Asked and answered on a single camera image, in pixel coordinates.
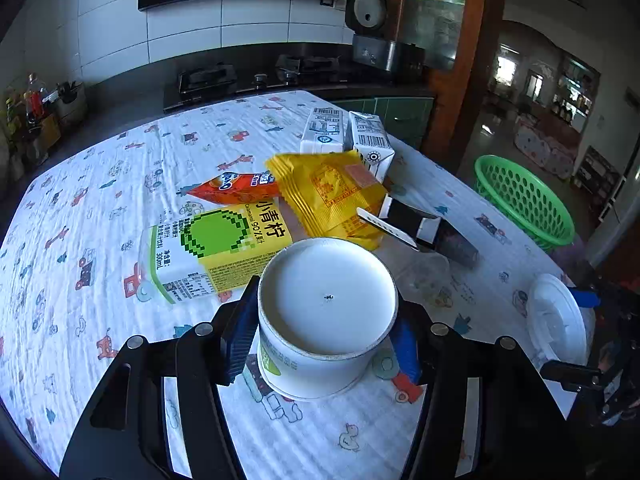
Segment green plastic basket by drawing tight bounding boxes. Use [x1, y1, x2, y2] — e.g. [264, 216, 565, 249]
[474, 155, 577, 253]

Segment metal pot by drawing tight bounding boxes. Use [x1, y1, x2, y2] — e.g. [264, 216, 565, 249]
[50, 80, 89, 127]

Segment grey rice cooker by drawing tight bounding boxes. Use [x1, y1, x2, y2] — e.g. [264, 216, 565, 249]
[345, 0, 426, 72]

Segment printed tablecloth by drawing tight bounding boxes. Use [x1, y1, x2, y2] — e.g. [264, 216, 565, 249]
[0, 91, 596, 480]

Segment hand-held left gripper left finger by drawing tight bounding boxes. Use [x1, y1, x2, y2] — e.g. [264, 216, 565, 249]
[59, 275, 261, 480]

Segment yellow green juice carton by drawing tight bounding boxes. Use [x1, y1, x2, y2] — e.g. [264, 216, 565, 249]
[148, 201, 292, 305]

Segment dotted playpen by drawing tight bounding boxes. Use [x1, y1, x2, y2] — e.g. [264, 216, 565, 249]
[515, 115, 581, 181]

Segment black gas stove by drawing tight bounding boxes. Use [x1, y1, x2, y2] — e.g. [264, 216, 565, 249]
[162, 52, 358, 113]

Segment wooden glass cabinet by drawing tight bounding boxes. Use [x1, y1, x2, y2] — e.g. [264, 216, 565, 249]
[377, 0, 507, 161]

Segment orange snack packet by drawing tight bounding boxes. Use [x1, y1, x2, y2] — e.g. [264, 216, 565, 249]
[177, 169, 282, 204]

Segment clear plastic bottle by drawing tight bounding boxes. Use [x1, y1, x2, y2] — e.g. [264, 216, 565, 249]
[395, 222, 481, 311]

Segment yellow snack packet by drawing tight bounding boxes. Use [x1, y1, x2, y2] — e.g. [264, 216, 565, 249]
[265, 150, 396, 252]

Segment white paper cup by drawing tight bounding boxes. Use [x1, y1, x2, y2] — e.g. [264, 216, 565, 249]
[256, 238, 399, 401]

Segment black white small box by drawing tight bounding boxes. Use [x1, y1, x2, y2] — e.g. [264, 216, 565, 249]
[356, 195, 441, 251]

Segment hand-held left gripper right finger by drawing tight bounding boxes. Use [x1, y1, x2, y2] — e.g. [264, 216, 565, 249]
[390, 300, 591, 480]

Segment white plastic lid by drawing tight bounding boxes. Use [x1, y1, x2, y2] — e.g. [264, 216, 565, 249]
[526, 273, 588, 366]

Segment low storage shelf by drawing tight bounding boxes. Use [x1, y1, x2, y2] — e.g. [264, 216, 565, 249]
[575, 145, 627, 221]

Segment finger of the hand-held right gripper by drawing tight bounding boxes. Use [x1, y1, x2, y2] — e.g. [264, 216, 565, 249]
[539, 360, 603, 391]
[569, 285, 602, 309]

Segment white milk carton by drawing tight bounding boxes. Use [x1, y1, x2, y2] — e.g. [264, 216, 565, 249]
[300, 107, 347, 156]
[345, 111, 396, 185]

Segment glass display cabinet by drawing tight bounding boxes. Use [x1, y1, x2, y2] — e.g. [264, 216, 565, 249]
[552, 55, 601, 133]

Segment green kitchen cabinets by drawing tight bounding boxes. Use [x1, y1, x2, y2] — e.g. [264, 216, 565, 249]
[345, 95, 436, 151]

